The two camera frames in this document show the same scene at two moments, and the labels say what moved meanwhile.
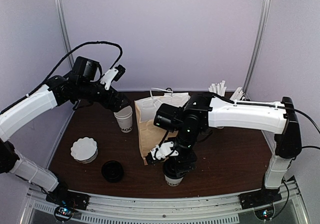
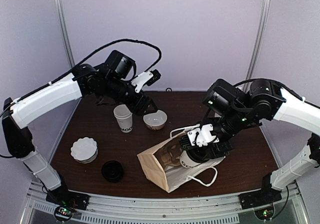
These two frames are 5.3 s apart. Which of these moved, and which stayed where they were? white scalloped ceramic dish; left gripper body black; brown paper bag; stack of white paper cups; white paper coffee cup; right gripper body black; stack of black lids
Moved: right gripper body black; white paper coffee cup; brown paper bag; left gripper body black
Stayed: white scalloped ceramic dish; stack of white paper cups; stack of black lids
